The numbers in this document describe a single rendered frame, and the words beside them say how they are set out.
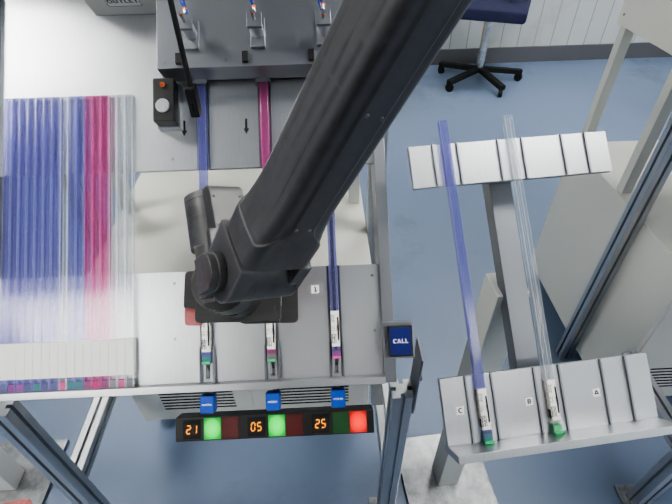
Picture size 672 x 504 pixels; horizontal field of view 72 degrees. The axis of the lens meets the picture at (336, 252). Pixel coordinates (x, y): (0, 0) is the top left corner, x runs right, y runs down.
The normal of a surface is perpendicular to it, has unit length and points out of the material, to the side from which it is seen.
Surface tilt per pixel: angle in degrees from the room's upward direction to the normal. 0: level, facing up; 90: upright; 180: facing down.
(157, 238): 0
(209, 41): 44
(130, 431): 0
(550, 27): 90
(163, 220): 0
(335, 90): 69
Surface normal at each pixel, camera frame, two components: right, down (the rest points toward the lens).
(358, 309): 0.01, -0.08
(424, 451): -0.02, -0.75
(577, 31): 0.05, 0.66
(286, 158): -0.83, 0.00
